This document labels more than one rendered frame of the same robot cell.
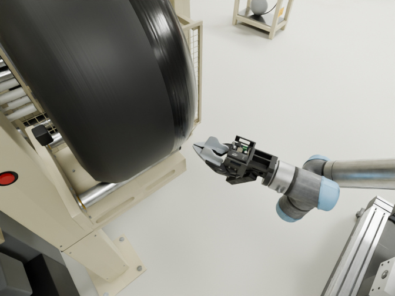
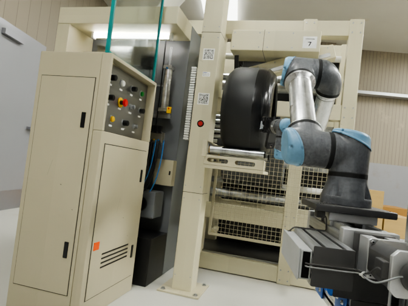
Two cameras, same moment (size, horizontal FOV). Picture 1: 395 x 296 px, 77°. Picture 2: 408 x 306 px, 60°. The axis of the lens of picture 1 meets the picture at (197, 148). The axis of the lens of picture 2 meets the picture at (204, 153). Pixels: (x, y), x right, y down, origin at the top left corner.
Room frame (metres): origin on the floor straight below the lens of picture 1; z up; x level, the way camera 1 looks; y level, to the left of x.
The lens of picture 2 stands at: (-0.96, -1.40, 0.78)
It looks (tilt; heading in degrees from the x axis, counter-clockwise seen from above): 3 degrees up; 55
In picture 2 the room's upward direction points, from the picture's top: 7 degrees clockwise
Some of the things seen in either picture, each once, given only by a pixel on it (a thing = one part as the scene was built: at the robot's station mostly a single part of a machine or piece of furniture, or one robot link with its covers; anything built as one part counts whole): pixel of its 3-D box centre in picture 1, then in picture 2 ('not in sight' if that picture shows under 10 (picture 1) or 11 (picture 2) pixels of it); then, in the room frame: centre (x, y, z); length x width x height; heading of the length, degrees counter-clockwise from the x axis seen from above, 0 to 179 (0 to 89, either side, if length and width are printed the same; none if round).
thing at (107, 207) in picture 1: (135, 182); (234, 162); (0.41, 0.21, 0.83); 0.36 x 0.09 x 0.06; 129
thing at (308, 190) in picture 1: (310, 189); (285, 127); (0.29, -0.27, 1.02); 0.11 x 0.08 x 0.09; 66
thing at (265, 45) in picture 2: not in sight; (275, 47); (0.83, 0.39, 1.71); 0.61 x 0.25 x 0.15; 129
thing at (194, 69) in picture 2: not in sight; (191, 103); (0.27, 0.52, 1.19); 0.05 x 0.04 x 0.48; 39
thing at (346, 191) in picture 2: not in sight; (346, 189); (0.05, -0.77, 0.77); 0.15 x 0.15 x 0.10
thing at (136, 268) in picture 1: (114, 265); (184, 286); (0.34, 0.48, 0.01); 0.27 x 0.27 x 0.02; 39
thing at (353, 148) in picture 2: not in sight; (347, 151); (0.04, -0.76, 0.88); 0.13 x 0.12 x 0.14; 140
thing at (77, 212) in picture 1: (57, 173); (212, 150); (0.41, 0.43, 0.90); 0.40 x 0.03 x 0.10; 39
